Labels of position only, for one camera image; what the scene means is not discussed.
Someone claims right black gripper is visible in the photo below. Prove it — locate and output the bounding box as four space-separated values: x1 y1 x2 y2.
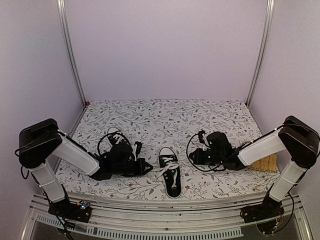
189 148 225 165

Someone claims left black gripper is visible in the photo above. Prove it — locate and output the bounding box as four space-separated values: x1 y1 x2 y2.
112 157 153 177

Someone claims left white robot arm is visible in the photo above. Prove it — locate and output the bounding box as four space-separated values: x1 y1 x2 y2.
14 118 153 217

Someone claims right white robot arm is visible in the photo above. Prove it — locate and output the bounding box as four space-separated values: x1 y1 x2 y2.
186 115 320 218

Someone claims floral patterned table mat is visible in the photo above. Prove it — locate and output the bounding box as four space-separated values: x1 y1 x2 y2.
56 99 280 201

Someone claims woven bamboo tray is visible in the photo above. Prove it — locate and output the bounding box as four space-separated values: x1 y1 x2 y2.
238 137 282 173

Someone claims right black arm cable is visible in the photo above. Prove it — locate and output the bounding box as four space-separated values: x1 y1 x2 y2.
186 133 226 173

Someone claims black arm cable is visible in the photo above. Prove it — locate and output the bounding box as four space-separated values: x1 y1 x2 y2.
96 132 126 158
186 133 226 173

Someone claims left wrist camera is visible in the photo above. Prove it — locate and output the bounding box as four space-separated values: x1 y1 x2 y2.
133 141 142 162

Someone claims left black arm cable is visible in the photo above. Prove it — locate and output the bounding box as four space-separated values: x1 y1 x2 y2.
96 132 126 158

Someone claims front aluminium rail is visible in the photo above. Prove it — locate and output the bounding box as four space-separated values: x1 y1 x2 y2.
24 192 308 240

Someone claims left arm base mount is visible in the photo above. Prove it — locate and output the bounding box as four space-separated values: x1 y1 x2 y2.
48 196 93 223

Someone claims right aluminium frame post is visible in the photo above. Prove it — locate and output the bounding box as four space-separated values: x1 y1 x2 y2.
245 0 275 108

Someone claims aluminium frame post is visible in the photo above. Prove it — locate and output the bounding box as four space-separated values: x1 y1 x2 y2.
245 0 275 108
56 0 87 107

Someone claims left aluminium frame post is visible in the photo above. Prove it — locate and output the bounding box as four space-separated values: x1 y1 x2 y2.
56 0 87 107

